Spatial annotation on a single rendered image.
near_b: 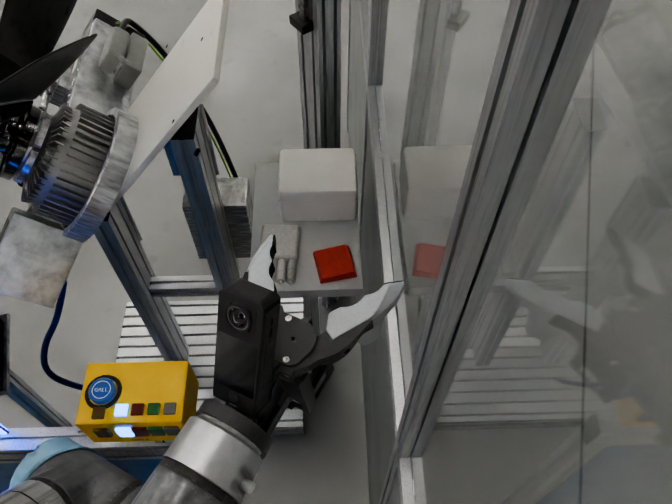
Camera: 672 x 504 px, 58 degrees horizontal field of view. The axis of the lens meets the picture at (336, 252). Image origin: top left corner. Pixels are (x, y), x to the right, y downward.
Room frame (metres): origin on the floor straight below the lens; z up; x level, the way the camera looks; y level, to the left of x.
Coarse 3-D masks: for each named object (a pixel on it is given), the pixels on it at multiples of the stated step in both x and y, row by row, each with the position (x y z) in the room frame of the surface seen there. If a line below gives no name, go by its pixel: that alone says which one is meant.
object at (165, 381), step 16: (96, 368) 0.38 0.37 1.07; (112, 368) 0.38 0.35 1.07; (128, 368) 0.38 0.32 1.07; (144, 368) 0.38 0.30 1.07; (160, 368) 0.38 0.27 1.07; (176, 368) 0.38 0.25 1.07; (128, 384) 0.36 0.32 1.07; (144, 384) 0.36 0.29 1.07; (160, 384) 0.36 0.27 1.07; (176, 384) 0.36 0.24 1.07; (192, 384) 0.37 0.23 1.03; (80, 400) 0.33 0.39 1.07; (112, 400) 0.33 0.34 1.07; (128, 400) 0.33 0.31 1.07; (144, 400) 0.33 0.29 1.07; (160, 400) 0.33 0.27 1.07; (176, 400) 0.33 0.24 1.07; (192, 400) 0.35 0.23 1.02; (80, 416) 0.31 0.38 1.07; (112, 416) 0.31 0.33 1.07; (128, 416) 0.31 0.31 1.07; (144, 416) 0.31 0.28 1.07; (160, 416) 0.31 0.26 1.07; (176, 416) 0.31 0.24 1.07; (112, 432) 0.30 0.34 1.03
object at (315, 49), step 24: (312, 0) 1.09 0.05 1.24; (336, 0) 1.11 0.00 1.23; (336, 24) 1.11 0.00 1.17; (312, 48) 1.10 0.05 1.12; (336, 48) 1.11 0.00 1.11; (312, 72) 1.10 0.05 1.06; (336, 72) 1.11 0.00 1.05; (312, 96) 1.10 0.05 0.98; (336, 96) 1.11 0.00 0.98; (312, 120) 1.10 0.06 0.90; (336, 120) 1.11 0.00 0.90; (312, 144) 1.11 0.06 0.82; (336, 144) 1.11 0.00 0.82
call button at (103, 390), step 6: (102, 378) 0.36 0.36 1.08; (108, 378) 0.36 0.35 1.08; (96, 384) 0.35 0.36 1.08; (102, 384) 0.35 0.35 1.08; (108, 384) 0.35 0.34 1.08; (114, 384) 0.35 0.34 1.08; (90, 390) 0.34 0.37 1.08; (96, 390) 0.34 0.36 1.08; (102, 390) 0.34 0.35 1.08; (108, 390) 0.34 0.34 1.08; (114, 390) 0.34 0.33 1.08; (90, 396) 0.33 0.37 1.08; (96, 396) 0.33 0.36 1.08; (102, 396) 0.33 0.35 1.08; (108, 396) 0.33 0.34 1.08; (114, 396) 0.34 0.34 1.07; (96, 402) 0.33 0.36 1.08; (102, 402) 0.33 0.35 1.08; (108, 402) 0.33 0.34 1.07
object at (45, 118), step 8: (40, 120) 0.84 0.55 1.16; (48, 120) 0.81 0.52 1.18; (40, 128) 0.79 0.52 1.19; (40, 136) 0.77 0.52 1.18; (32, 144) 0.77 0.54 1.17; (40, 144) 0.76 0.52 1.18; (32, 152) 0.75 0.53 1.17; (24, 160) 0.75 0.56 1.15; (32, 160) 0.74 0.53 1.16; (24, 168) 0.73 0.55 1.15; (16, 176) 0.74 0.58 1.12; (24, 176) 0.72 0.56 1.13
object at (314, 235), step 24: (264, 168) 0.99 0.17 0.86; (264, 192) 0.91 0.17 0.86; (264, 216) 0.84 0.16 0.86; (312, 240) 0.78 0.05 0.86; (336, 240) 0.78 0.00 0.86; (312, 264) 0.71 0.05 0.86; (360, 264) 0.71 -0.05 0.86; (288, 288) 0.65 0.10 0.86; (312, 288) 0.65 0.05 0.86; (336, 288) 0.65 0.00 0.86; (360, 288) 0.65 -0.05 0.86
